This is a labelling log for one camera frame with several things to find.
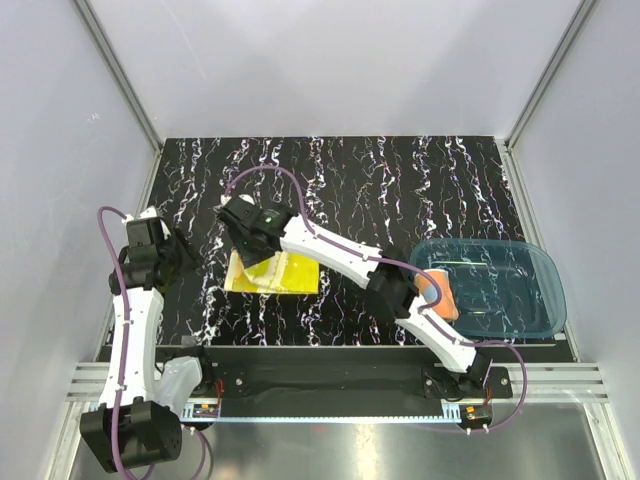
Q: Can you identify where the yellow patterned towel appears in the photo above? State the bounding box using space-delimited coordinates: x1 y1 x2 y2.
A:
224 250 320 295

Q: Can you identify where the aluminium frame rail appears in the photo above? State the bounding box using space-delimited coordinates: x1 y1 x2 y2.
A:
499 362 611 404

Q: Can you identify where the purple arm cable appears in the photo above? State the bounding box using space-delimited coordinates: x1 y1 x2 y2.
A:
97 205 216 480
222 165 527 434

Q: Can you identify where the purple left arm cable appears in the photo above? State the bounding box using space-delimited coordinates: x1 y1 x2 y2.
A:
97 205 216 480

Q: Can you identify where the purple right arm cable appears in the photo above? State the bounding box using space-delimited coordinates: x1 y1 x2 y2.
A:
222 165 527 434

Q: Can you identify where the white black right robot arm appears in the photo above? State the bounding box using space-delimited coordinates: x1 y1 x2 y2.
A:
218 195 491 397

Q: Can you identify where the orange polka dot towel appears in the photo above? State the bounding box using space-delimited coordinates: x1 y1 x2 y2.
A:
414 269 459 323

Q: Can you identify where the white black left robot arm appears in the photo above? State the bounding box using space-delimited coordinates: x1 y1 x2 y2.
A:
80 207 216 479

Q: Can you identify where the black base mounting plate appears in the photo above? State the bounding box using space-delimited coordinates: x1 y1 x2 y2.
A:
158 345 512 401

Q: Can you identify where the grey slotted cable duct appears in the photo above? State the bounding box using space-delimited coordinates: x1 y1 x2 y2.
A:
180 402 220 423

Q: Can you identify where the blue translucent plastic tray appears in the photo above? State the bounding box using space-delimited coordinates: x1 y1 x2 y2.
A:
410 238 567 340

